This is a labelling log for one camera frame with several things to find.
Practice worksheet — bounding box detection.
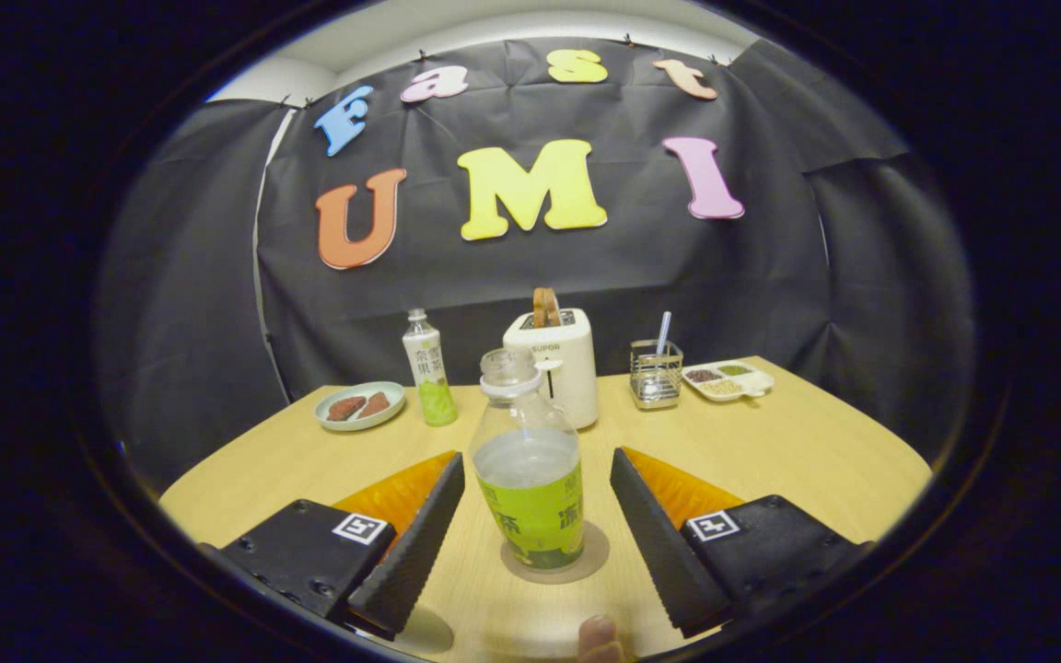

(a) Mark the white toaster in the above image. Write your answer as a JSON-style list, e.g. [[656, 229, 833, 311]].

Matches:
[[503, 308, 600, 431]]

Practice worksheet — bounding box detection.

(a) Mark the white divided snack tray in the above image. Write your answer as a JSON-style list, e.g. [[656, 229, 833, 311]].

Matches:
[[681, 360, 775, 403]]

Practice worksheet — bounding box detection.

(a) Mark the metal wire utensil holder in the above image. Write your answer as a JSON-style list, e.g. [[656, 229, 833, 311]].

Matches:
[[629, 339, 684, 411]]

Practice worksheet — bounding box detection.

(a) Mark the wooden table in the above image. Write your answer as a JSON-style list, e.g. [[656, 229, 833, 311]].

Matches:
[[159, 355, 934, 663]]

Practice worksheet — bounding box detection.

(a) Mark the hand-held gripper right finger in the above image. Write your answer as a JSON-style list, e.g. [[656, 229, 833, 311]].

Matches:
[[610, 447, 872, 638]]

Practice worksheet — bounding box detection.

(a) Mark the clear juice bottle green label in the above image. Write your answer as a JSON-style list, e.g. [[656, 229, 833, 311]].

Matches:
[[470, 347, 587, 573]]

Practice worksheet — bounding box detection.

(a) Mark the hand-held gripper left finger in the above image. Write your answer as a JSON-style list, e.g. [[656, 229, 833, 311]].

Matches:
[[217, 451, 465, 641]]

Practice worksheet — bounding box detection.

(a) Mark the pale green plate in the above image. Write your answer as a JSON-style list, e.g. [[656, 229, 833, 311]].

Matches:
[[314, 381, 406, 433]]

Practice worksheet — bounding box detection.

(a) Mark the tall slim green drink bottle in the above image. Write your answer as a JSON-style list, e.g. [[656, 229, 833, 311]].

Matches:
[[402, 308, 459, 427]]

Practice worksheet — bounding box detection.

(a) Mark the round brown coaster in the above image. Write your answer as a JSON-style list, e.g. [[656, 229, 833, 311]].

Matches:
[[500, 520, 611, 585]]

